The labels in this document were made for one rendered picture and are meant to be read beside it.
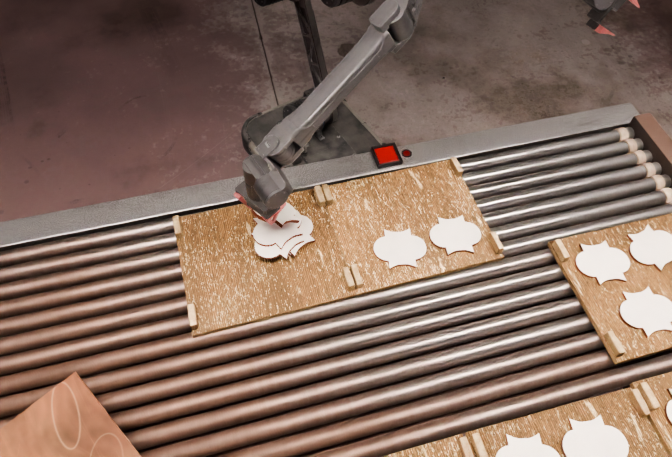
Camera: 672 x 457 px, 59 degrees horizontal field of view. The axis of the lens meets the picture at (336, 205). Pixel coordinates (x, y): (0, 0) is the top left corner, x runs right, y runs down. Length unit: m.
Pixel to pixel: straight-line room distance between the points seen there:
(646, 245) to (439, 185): 0.57
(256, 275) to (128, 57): 2.32
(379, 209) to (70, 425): 0.90
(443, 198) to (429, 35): 2.15
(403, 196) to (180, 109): 1.84
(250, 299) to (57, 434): 0.50
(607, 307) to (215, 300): 0.98
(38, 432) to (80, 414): 0.08
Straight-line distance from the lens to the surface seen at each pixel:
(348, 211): 1.63
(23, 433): 1.39
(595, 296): 1.66
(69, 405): 1.38
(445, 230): 1.62
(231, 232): 1.61
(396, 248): 1.57
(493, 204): 1.75
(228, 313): 1.49
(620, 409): 1.56
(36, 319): 1.63
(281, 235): 1.54
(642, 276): 1.75
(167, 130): 3.18
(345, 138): 2.74
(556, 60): 3.79
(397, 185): 1.70
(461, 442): 1.38
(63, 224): 1.76
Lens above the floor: 2.27
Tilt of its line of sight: 54 degrees down
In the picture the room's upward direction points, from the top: 3 degrees clockwise
